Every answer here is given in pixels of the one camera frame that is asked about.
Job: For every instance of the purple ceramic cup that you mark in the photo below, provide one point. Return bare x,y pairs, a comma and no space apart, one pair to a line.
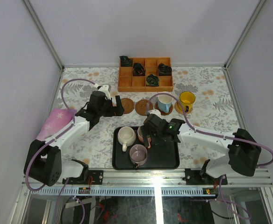
138,155

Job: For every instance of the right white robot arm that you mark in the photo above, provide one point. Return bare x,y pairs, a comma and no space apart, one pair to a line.
240,152

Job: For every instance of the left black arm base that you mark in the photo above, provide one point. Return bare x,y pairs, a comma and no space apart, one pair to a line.
78,172

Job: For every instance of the white ceramic cup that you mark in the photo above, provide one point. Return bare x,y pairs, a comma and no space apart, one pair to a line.
126,137

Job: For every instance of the black orange rolled sock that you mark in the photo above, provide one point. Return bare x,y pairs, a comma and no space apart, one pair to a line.
138,70

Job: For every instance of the dark grey rolled sock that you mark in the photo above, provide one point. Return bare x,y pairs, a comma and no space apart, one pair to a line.
164,70

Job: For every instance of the brown wooden coaster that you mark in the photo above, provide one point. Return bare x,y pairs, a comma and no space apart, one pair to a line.
141,107
163,113
128,105

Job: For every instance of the woven rattan coaster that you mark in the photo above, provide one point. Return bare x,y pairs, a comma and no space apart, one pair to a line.
178,110

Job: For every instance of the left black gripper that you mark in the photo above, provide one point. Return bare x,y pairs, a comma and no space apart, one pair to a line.
111,108

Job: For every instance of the yellow ceramic cup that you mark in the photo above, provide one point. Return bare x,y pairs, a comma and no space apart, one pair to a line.
187,100

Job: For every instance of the purple printed cloth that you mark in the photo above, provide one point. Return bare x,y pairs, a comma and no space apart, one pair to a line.
57,120

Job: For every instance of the black plastic tray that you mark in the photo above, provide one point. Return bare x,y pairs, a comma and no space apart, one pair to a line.
161,156

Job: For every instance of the light blue ceramic cup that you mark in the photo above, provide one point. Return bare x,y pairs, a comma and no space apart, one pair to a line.
164,103

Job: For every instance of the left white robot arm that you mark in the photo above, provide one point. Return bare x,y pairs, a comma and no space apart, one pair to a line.
44,161

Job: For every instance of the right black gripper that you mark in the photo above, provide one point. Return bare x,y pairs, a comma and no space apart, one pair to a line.
154,140

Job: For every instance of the pink ceramic cup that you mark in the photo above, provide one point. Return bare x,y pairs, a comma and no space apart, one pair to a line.
140,137

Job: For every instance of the blue green rolled sock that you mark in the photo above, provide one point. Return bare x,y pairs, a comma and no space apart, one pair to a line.
152,80

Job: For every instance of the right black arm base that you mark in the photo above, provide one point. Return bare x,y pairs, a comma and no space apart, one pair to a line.
199,177

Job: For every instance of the aluminium frame rail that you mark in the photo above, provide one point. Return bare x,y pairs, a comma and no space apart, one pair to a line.
177,178

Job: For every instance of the orange wooden compartment box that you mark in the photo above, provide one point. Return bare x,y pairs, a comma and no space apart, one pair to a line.
128,83

